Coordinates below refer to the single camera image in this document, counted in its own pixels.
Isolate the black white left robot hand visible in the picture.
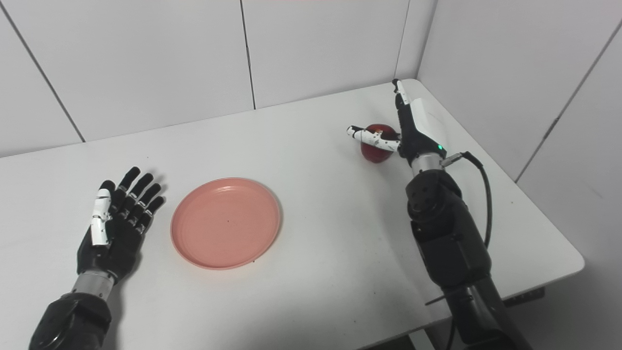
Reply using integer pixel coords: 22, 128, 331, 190
76, 166, 166, 284

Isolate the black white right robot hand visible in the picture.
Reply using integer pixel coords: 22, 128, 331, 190
346, 79, 448, 164

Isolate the red apple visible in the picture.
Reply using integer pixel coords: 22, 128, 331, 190
361, 123, 400, 164

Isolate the pink round plate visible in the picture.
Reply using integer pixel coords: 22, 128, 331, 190
170, 177, 281, 270

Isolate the black table control panel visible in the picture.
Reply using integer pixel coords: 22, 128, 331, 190
503, 287, 546, 307

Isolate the white table leg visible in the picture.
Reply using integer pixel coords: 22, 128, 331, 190
408, 328, 435, 350

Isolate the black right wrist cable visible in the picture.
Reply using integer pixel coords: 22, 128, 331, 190
441, 151, 493, 249

